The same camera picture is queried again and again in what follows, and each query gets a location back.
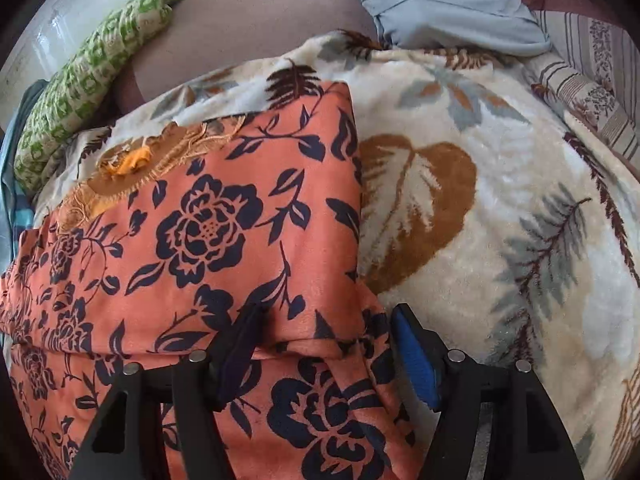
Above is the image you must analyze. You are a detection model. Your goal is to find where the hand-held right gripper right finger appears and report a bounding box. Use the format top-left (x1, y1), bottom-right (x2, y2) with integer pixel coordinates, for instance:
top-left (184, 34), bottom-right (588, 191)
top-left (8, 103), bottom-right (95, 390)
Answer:
top-left (390, 302), bottom-right (586, 480)

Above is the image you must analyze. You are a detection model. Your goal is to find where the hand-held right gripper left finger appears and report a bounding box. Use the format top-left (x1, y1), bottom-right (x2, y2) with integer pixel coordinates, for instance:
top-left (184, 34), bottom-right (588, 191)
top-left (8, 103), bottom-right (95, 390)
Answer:
top-left (67, 305), bottom-right (266, 480)

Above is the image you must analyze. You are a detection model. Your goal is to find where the orange floral garment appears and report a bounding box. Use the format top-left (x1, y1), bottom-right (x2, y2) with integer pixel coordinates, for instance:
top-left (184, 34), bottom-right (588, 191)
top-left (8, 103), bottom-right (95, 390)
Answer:
top-left (0, 80), bottom-right (436, 480)

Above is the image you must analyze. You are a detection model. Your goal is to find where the cream leaf print blanket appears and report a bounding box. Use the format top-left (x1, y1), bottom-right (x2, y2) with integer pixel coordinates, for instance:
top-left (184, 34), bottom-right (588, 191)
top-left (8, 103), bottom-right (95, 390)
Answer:
top-left (30, 30), bottom-right (640, 480)

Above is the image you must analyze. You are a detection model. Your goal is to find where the teal striped garment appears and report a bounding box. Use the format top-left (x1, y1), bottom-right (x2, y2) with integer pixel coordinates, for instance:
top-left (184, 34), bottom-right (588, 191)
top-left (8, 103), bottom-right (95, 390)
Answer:
top-left (0, 130), bottom-right (33, 267)

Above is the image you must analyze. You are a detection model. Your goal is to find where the green patterned pillow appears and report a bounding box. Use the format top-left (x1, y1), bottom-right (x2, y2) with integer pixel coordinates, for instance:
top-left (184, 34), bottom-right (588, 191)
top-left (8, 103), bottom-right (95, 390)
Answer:
top-left (14, 0), bottom-right (216, 196)

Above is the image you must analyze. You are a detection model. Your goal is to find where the mauve bed sheet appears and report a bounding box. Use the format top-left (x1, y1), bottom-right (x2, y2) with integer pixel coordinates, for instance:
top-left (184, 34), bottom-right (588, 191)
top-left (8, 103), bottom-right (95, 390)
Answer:
top-left (112, 0), bottom-right (378, 111)

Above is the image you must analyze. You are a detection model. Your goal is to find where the striped floral pillow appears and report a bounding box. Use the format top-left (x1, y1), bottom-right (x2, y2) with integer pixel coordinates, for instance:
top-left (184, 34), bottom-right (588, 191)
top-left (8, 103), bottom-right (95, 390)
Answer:
top-left (522, 10), bottom-right (640, 161)

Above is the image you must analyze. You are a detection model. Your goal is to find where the grey-blue pillow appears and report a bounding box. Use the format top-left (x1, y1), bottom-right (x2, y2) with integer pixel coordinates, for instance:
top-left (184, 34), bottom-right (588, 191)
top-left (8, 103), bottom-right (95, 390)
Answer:
top-left (320, 0), bottom-right (553, 57)

